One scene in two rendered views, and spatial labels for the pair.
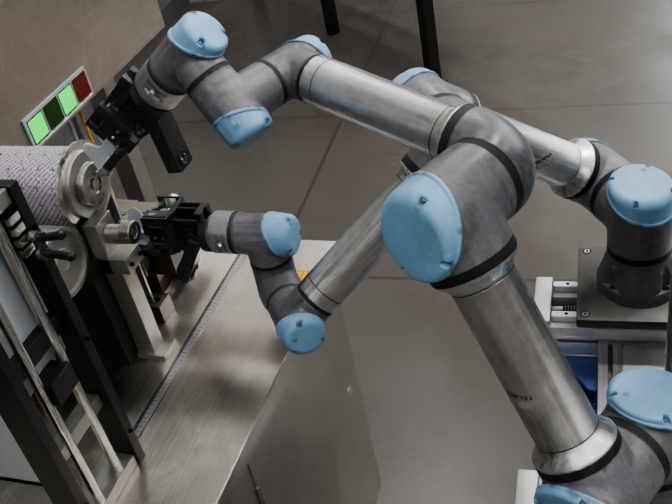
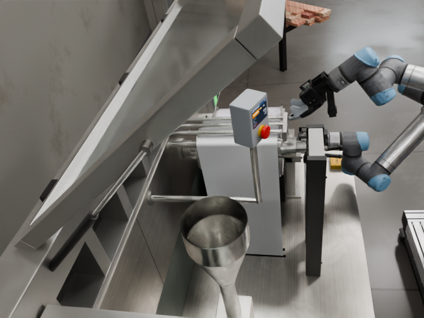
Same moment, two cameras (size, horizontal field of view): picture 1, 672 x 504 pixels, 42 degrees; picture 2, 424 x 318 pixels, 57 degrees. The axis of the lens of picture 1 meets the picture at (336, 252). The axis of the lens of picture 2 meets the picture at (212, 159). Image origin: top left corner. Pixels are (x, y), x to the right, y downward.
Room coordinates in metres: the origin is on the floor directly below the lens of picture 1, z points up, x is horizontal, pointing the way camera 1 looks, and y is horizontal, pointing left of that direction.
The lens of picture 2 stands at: (0.17, 0.83, 2.13)
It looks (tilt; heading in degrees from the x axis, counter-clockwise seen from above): 40 degrees down; 352
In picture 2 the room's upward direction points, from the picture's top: 11 degrees counter-clockwise
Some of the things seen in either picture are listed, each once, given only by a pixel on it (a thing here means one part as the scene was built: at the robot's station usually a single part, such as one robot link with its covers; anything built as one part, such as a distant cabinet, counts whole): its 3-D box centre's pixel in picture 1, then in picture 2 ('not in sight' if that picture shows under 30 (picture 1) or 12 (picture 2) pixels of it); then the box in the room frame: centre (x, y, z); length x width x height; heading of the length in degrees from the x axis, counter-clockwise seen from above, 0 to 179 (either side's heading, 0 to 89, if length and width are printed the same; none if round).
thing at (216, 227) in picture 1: (223, 233); (332, 142); (1.28, 0.18, 1.11); 0.08 x 0.05 x 0.08; 156
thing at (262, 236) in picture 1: (265, 235); (353, 142); (1.25, 0.11, 1.11); 0.11 x 0.08 x 0.09; 66
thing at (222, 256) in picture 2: not in sight; (215, 229); (0.69, 0.78, 1.50); 0.14 x 0.14 x 0.06
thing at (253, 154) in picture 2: not in sight; (255, 171); (0.82, 0.65, 1.51); 0.02 x 0.02 x 0.20
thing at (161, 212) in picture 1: (182, 227); (312, 140); (1.31, 0.26, 1.12); 0.12 x 0.08 x 0.09; 66
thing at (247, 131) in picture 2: not in sight; (253, 119); (0.81, 0.64, 1.66); 0.07 x 0.07 x 0.10; 39
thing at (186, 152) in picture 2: not in sight; (190, 148); (1.20, 0.75, 1.33); 0.07 x 0.07 x 0.07; 66
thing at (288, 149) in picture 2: not in sight; (286, 147); (1.07, 0.47, 1.33); 0.06 x 0.06 x 0.06; 66
